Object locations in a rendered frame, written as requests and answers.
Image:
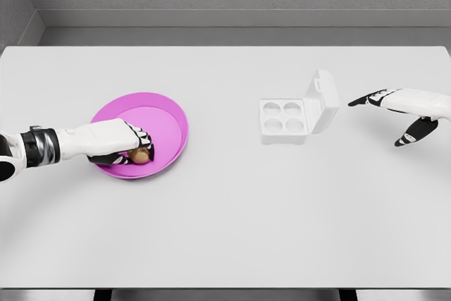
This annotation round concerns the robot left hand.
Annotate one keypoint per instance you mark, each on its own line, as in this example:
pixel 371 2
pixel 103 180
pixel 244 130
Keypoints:
pixel 112 137

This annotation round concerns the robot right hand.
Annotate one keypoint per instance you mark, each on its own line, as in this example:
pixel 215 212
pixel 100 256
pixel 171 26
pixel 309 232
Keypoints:
pixel 405 101

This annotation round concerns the brown egg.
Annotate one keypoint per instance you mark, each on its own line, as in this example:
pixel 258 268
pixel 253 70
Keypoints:
pixel 138 156

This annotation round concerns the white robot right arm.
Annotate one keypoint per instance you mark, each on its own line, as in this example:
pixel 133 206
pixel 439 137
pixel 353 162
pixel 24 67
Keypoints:
pixel 446 106

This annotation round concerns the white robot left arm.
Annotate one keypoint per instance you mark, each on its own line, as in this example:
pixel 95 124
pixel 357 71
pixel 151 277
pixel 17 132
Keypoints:
pixel 42 147

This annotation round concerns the white egg box with lid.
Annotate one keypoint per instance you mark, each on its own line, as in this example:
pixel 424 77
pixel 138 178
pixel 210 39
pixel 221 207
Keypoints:
pixel 283 121

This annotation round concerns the pink round plate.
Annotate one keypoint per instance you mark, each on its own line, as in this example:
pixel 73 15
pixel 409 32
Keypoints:
pixel 165 128

